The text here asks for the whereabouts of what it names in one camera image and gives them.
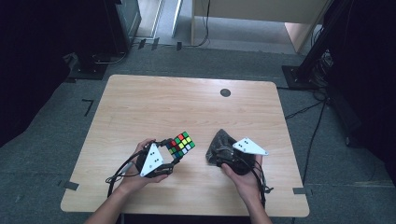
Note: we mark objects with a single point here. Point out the black metal stand pole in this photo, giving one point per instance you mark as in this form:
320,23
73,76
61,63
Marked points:
320,40

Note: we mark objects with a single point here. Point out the person's right hand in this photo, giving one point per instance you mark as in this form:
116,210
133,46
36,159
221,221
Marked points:
249,185

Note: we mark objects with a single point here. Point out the dark round table grommet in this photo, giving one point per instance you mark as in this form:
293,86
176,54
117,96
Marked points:
225,92

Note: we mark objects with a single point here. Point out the person's left hand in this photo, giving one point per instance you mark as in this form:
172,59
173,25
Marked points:
132,182

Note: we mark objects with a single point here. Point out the black flat stand base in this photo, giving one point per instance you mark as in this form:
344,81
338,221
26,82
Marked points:
90,73

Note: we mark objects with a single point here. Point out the black angled floor tape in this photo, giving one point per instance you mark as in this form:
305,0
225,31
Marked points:
89,107

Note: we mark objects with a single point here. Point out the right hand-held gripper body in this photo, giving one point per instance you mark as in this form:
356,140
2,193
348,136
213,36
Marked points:
249,147

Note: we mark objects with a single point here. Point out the multicoloured puzzle cube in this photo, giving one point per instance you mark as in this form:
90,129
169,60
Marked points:
182,144

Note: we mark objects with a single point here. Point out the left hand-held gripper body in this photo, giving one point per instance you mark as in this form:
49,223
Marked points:
152,160

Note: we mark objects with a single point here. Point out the metal rail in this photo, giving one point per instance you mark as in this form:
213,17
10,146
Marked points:
158,18
176,18

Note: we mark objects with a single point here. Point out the black square stand base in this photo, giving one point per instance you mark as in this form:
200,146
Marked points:
295,79

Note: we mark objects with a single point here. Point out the black equipment cabinet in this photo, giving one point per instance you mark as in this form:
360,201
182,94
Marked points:
124,25

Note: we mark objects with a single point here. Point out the dark curtain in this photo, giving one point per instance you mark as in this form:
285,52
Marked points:
25,62
373,77

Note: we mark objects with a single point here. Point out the grey cloth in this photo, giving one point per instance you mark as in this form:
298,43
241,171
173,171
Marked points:
222,138

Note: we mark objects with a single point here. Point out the black floor tape strip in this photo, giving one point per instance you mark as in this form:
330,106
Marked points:
179,46
141,43
155,44

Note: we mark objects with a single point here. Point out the light wooden cabinet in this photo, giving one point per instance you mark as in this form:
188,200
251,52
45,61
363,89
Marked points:
249,9

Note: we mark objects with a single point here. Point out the grey tape piece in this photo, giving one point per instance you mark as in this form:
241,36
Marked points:
71,185
299,191

